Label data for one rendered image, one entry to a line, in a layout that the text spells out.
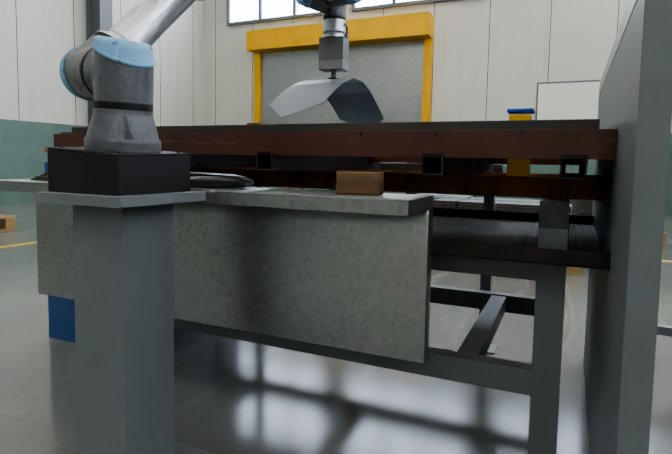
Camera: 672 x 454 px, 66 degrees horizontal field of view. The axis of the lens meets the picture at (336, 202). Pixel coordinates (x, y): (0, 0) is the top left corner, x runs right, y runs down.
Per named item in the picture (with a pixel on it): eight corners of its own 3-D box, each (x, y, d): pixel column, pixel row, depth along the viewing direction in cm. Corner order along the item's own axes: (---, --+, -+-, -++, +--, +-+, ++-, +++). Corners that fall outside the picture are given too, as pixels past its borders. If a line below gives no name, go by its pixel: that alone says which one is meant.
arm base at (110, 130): (122, 153, 99) (122, 101, 98) (66, 148, 105) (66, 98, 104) (176, 152, 113) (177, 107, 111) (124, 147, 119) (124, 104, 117)
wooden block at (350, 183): (335, 194, 114) (335, 171, 114) (341, 192, 120) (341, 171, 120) (380, 195, 112) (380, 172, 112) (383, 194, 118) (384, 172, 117)
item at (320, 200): (46, 187, 171) (46, 178, 171) (433, 208, 117) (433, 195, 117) (-16, 189, 153) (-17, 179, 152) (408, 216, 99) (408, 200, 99)
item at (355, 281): (49, 290, 173) (46, 187, 171) (428, 357, 120) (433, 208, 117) (38, 293, 170) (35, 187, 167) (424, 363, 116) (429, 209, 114)
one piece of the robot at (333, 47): (353, 31, 174) (352, 80, 175) (328, 32, 177) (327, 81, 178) (344, 23, 165) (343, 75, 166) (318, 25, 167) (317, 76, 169)
